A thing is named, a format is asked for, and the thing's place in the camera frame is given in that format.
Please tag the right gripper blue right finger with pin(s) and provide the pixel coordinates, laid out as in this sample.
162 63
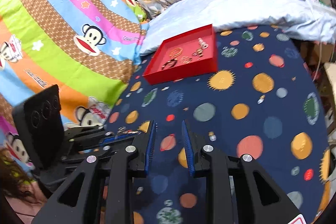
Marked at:
188 149

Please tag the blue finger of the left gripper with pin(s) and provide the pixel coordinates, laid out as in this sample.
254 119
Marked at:
121 136

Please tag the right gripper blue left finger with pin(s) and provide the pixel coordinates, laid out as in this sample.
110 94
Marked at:
150 142

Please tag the red jewelry tray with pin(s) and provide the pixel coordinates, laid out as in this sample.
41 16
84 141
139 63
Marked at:
186 55

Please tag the navy planet print bedsheet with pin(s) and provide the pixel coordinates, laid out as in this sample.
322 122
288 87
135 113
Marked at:
261 101

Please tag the colourful monkey print blanket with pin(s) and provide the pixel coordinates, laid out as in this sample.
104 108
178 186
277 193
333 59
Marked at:
88 48

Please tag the light blue quilt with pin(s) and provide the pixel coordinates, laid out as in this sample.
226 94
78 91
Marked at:
300 19

